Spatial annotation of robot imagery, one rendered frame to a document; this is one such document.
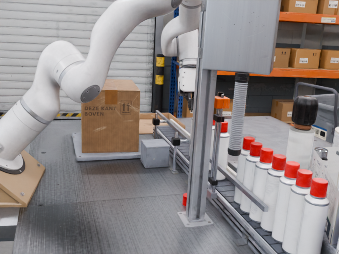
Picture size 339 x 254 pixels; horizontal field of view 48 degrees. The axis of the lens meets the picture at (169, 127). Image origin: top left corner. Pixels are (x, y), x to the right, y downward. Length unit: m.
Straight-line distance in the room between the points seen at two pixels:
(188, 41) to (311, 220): 0.93
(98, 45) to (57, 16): 4.13
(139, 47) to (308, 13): 2.23
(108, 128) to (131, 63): 3.77
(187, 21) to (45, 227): 0.85
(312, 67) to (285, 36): 0.84
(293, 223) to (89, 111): 0.95
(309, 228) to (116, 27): 0.76
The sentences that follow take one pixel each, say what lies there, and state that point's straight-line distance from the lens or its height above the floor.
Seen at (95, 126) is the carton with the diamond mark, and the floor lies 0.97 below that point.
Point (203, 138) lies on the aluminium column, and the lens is 1.07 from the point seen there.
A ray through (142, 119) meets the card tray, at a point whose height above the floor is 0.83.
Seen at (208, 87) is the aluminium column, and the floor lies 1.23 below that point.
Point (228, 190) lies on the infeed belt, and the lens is 1.26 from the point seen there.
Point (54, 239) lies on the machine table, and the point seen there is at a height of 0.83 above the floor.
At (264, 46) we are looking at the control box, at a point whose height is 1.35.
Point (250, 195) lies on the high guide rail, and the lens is 1.05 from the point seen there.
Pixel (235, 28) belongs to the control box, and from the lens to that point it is 0.95.
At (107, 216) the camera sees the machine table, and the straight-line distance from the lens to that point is 1.17.
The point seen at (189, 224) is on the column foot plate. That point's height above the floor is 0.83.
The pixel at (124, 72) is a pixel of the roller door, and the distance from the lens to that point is 5.34.
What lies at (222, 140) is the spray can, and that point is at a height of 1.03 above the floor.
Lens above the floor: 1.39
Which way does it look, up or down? 15 degrees down
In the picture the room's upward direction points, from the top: 3 degrees clockwise
